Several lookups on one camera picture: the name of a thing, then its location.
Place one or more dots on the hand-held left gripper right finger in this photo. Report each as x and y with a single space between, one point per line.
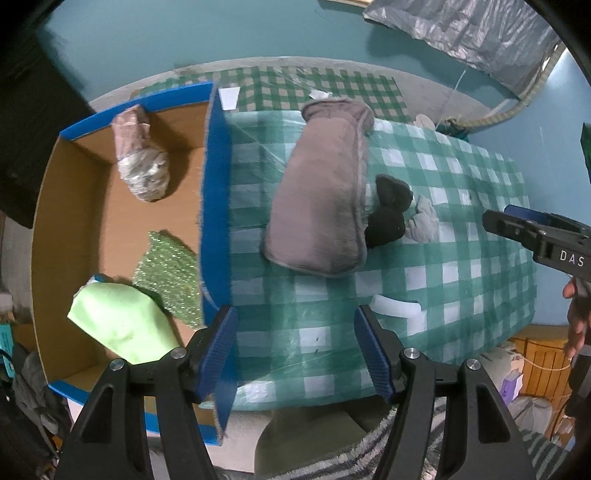
374 350

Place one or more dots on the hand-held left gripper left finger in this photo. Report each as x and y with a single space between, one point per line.
219 350

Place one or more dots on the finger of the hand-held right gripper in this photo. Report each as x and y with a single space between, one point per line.
508 226
526 213

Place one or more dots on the grey sock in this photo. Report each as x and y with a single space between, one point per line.
422 224

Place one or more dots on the sparkly green sponge cloth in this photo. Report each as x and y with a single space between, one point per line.
171 277

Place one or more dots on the light green cloth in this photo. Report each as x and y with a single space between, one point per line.
120 318

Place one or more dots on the white and blue plastic bag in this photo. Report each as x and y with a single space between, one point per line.
96 279

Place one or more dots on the blue cardboard box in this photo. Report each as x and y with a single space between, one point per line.
83 207

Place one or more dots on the printed cloth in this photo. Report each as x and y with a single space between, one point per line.
141 161

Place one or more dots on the person's right hand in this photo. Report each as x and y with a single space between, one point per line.
577 323

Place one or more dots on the teal checked tablecloth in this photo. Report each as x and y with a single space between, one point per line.
461 286

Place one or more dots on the wooden crate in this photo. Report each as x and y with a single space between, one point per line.
540 360

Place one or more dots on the olive green cloth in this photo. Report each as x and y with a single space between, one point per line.
304 443

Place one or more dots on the braided trim strip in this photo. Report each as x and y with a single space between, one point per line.
531 97

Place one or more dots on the black sock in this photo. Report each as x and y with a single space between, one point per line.
388 217

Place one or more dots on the crumpled white plastic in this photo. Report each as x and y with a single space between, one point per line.
501 369

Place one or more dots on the grey striped cloth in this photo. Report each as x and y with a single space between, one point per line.
531 452

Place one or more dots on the grey crinkled curtain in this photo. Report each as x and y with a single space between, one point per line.
471 32

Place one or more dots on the grey crumpled cloth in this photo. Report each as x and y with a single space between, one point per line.
34 392

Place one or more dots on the crumpled white tissue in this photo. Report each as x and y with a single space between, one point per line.
321 94

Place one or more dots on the green checked blanket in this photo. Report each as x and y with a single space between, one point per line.
272 87

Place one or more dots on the wooden shelf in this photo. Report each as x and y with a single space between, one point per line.
344 2

